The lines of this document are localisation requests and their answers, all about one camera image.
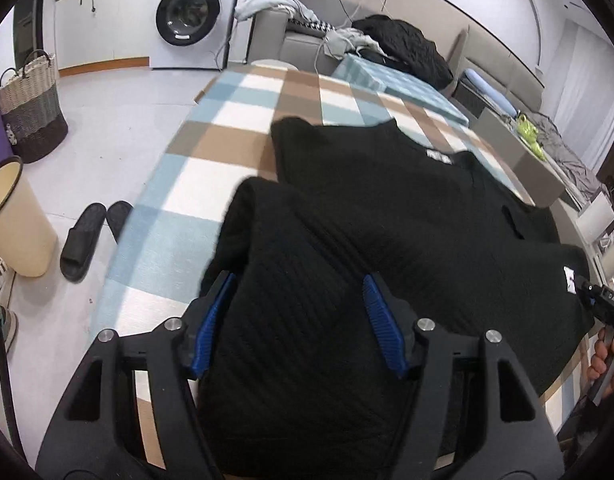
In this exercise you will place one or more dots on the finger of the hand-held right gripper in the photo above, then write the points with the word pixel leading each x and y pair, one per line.
pixel 583 290

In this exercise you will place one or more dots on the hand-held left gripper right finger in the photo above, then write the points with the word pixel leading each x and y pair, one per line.
pixel 384 330

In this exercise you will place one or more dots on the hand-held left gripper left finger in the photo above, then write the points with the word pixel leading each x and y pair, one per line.
pixel 212 330

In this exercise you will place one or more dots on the black knit sweater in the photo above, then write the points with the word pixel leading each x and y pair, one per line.
pixel 362 220

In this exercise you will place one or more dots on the person's right forearm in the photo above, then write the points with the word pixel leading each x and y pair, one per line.
pixel 587 425

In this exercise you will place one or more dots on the grey bedding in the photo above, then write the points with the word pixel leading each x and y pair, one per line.
pixel 567 160

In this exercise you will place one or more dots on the black slipper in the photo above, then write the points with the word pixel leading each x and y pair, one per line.
pixel 82 240
pixel 119 220

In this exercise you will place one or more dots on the checkered blanket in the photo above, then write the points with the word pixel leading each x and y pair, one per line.
pixel 197 170

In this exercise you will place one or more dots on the green toy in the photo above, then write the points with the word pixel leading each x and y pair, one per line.
pixel 527 127

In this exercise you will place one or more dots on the cream trash bin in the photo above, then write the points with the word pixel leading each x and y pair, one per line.
pixel 17 225

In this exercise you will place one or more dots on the blue pillow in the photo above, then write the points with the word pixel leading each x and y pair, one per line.
pixel 487 90

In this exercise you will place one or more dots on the beige bed headboard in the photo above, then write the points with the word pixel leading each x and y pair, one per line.
pixel 502 75

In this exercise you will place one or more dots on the teal checkered small table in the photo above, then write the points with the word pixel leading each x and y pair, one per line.
pixel 387 77

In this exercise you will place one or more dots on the white round stool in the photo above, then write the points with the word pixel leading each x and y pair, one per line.
pixel 274 64

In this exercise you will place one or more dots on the woven laundry basket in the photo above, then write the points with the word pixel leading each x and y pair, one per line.
pixel 32 110

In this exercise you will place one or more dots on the black quilted jacket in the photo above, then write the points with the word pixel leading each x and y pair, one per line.
pixel 407 45

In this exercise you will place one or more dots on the white grey clothing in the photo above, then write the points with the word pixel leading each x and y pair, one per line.
pixel 347 42

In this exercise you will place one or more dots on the grey sofa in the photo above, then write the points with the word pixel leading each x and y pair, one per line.
pixel 267 40

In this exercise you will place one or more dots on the houndstooth pillow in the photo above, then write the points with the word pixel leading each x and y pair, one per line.
pixel 309 26

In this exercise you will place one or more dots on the white washing machine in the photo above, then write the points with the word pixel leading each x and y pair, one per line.
pixel 187 15

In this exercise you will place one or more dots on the white kitchen base cabinets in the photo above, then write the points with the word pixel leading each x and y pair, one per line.
pixel 102 25

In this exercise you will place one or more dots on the dark door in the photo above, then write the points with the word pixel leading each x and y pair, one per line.
pixel 27 15

